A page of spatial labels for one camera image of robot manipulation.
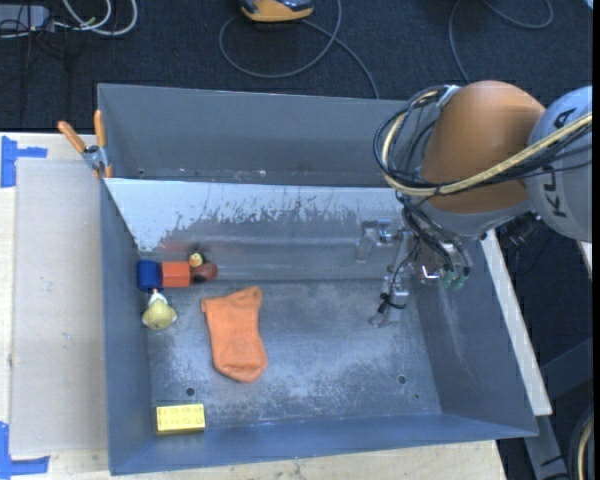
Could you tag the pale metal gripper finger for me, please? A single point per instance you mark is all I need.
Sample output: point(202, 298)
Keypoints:
point(367, 242)
point(387, 305)

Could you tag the grey metal bin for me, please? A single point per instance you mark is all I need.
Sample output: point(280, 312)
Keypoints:
point(330, 348)

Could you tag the orange sock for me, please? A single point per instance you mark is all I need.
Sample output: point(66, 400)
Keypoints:
point(235, 338)

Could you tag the dark red-brown toy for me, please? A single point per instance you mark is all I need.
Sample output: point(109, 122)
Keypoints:
point(205, 272)

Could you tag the small yellow and black toy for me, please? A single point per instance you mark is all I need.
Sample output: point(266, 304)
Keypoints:
point(196, 258)

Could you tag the orange block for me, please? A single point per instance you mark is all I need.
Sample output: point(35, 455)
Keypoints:
point(176, 274)

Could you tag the pale yellow toy duck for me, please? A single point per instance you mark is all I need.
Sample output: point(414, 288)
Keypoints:
point(158, 314)

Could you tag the blue block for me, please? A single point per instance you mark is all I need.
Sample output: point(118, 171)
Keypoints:
point(148, 275)

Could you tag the yellow toy brick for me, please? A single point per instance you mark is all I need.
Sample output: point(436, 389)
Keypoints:
point(180, 418)

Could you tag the pale wood flat board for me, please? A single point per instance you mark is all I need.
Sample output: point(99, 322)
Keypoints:
point(55, 308)

